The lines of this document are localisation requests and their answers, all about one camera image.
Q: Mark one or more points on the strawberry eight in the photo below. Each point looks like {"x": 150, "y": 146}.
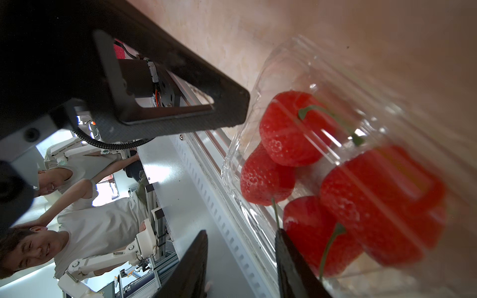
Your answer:
{"x": 263, "y": 181}

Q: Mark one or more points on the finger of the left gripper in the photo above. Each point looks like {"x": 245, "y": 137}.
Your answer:
{"x": 154, "y": 85}

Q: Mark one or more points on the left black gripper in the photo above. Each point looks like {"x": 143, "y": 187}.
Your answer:
{"x": 54, "y": 54}

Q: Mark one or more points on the clear clamshell container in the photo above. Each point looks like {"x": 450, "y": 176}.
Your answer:
{"x": 447, "y": 271}

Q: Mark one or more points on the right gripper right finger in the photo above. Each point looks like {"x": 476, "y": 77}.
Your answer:
{"x": 295, "y": 278}

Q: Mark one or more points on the person in white shirt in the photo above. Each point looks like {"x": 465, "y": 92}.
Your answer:
{"x": 72, "y": 228}

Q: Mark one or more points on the aluminium front rail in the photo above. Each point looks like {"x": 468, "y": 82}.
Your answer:
{"x": 186, "y": 172}

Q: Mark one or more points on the strawberry five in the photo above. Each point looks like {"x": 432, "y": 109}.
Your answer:
{"x": 389, "y": 202}

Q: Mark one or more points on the strawberry seven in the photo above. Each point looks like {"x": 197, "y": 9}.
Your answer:
{"x": 310, "y": 226}

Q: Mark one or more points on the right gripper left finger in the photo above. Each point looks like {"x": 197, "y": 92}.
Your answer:
{"x": 189, "y": 278}

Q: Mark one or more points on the strawberry six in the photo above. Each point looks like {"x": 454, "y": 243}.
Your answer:
{"x": 297, "y": 130}

